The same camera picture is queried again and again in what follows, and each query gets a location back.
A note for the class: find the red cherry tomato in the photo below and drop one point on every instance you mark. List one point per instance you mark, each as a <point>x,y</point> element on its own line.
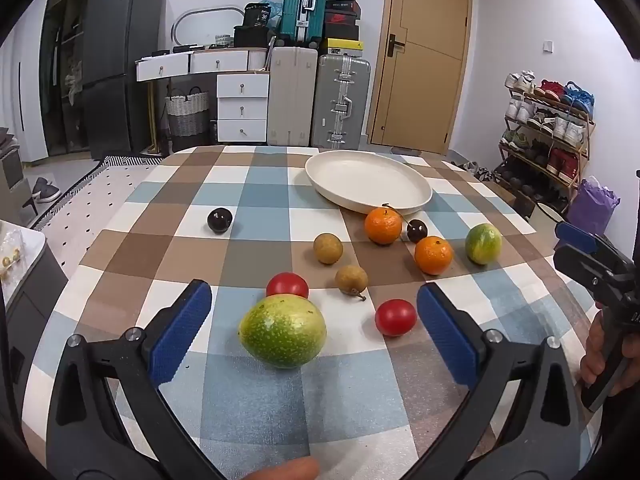
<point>395,317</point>
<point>287,284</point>

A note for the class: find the white light switch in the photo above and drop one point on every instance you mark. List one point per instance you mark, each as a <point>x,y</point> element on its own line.
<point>548,46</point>

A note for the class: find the grey suitcase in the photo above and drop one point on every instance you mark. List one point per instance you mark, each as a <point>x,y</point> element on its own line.
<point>340,100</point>

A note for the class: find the purple plastic bag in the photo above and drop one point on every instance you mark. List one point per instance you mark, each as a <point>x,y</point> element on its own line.
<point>592,207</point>

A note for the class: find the dark grey refrigerator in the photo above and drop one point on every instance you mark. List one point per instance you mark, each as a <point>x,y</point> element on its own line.
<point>120,60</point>

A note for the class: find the white enamel bucket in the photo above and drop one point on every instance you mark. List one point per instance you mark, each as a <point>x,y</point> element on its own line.
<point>545,217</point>

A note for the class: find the wooden shoe rack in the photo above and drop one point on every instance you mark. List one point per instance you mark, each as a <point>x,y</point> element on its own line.
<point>587,132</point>

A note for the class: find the checkered tablecloth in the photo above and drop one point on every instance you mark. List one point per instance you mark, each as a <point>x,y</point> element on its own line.
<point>200,260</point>

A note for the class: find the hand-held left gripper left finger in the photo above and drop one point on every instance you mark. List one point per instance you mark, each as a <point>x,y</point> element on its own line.
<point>182,332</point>

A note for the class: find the black printed bag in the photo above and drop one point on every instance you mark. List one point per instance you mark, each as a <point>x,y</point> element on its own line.
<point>257,15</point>

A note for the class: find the white slotted cup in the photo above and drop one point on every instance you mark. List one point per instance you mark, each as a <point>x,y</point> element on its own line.
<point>223,40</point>

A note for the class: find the grey oval hoop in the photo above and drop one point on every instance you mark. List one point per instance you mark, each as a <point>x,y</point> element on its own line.
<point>177,22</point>

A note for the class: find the teal suitcase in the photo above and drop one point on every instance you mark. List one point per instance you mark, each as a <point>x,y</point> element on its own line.
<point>302,2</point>

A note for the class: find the small yellow-green round fruit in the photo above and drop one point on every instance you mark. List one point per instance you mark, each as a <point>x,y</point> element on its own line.
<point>482,243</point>

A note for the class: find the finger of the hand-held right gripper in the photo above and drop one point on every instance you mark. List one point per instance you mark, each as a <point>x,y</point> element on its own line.
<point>575,237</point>
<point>575,262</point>

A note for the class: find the white drawer dresser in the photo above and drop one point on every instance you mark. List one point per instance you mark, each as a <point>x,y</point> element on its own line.
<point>240,105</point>

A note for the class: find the plain black shoe box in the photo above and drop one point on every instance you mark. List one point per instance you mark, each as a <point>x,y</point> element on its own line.
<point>341,32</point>

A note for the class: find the blue plastic bag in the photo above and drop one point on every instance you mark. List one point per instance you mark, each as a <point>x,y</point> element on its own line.
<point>275,12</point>

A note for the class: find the yellow shoe box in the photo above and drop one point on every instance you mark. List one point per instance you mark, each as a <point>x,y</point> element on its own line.
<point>345,48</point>

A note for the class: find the black shoe box red logo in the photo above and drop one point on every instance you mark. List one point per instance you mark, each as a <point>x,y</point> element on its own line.
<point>342,18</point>

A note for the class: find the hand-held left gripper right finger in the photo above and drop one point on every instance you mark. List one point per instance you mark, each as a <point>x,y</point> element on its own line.
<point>445,335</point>

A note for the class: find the brown longan with stem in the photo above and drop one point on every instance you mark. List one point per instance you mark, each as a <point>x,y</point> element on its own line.
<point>351,280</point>

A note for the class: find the loose sneakers pile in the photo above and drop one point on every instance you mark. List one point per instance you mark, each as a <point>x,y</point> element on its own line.
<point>472,170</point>

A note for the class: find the dark glass cabinet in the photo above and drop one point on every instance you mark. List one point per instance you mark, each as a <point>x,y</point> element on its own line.
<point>62,60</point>

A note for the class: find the grey slippers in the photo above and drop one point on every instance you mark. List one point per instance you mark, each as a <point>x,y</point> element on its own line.
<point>45,191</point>

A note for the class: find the black storage box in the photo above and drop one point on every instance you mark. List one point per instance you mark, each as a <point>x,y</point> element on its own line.
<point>252,36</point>

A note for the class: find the orange mandarin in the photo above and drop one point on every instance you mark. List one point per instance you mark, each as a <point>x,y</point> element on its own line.
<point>382,226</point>
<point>433,255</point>

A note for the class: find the wooden door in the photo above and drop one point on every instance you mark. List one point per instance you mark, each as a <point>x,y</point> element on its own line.
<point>425,75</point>

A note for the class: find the woven laundry basket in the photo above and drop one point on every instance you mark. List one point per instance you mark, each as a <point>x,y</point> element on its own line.
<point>187,115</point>

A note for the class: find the grey side cabinet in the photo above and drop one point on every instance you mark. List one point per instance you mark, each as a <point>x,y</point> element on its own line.
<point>30,300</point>

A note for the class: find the person's right hand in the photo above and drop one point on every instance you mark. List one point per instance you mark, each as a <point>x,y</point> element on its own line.
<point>592,355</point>

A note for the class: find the dark red cherry with stem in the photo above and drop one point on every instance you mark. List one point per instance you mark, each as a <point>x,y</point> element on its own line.
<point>417,231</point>

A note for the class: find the beige suitcase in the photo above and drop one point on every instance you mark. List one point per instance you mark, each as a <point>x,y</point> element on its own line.
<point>292,95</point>

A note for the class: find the white round plate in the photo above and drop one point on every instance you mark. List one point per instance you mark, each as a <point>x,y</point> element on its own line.
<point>367,180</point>

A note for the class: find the large yellow-green round fruit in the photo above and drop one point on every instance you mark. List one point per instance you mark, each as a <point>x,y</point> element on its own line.
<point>282,332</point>

